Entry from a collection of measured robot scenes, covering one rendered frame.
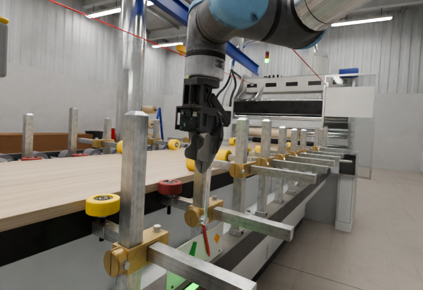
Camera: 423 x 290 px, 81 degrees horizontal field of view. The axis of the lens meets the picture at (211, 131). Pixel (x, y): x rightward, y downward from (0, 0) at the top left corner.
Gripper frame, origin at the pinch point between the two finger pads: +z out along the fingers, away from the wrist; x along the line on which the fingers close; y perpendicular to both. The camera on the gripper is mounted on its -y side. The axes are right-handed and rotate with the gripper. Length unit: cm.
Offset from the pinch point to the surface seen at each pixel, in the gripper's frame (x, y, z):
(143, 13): -334, -266, -213
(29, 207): -30.6, 23.4, 10.8
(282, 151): -7, -84, 1
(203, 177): -6.1, -9.2, 4.5
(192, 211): -7.4, -6.6, 14.0
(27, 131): -115, -7, -2
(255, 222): 8.5, -13.6, 14.8
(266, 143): -7, -59, -4
